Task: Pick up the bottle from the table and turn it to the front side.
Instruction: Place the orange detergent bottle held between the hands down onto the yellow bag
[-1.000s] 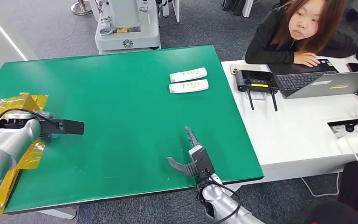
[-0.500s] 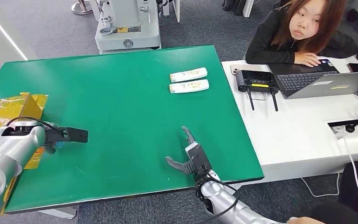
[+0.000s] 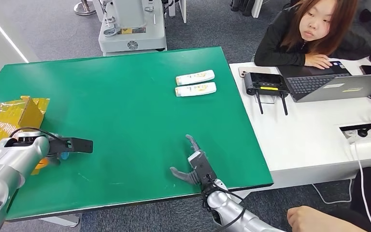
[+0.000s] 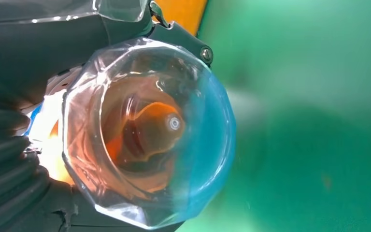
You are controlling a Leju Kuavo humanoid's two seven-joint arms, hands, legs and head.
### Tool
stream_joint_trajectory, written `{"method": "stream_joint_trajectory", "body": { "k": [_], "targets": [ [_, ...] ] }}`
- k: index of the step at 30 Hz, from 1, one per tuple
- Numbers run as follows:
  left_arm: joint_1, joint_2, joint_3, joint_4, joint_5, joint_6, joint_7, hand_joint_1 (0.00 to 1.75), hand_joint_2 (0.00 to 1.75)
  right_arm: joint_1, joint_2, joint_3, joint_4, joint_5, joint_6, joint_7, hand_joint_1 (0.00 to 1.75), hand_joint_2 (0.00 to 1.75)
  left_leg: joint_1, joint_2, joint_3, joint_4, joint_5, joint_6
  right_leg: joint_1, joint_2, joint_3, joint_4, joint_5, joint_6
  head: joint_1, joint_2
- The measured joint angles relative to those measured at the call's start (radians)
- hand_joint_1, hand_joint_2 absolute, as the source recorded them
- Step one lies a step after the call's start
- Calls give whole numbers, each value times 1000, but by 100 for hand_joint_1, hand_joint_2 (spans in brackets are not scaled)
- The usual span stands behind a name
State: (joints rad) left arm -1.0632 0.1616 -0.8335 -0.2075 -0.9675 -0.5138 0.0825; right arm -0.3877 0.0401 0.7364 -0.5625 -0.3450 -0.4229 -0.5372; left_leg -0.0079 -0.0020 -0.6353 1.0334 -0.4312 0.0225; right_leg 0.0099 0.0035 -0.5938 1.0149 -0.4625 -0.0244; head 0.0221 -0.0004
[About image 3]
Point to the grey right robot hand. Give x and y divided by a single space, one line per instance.
185 177

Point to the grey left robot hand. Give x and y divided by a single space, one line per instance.
53 159

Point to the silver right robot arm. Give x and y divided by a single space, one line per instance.
233 213

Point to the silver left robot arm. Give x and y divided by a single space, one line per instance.
19 157

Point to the white tube bottle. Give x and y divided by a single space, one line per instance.
195 89
194 77

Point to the yellow taped cardboard box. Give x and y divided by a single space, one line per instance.
3 118

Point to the black remote controller with antennas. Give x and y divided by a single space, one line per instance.
264 83

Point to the beige smartphone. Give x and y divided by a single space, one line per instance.
251 70

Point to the person's hand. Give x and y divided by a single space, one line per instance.
313 221
319 60

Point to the white machine base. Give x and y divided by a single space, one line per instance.
133 34

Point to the metal stanchion base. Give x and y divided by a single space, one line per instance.
84 9

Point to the white furniture panel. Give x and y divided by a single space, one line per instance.
257 8

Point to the grey laptop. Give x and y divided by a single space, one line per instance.
348 88

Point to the black smartphone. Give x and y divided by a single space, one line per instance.
369 70

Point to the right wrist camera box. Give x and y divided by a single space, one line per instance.
203 166

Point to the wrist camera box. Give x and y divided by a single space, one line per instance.
203 166
80 145

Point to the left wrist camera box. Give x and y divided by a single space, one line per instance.
80 145

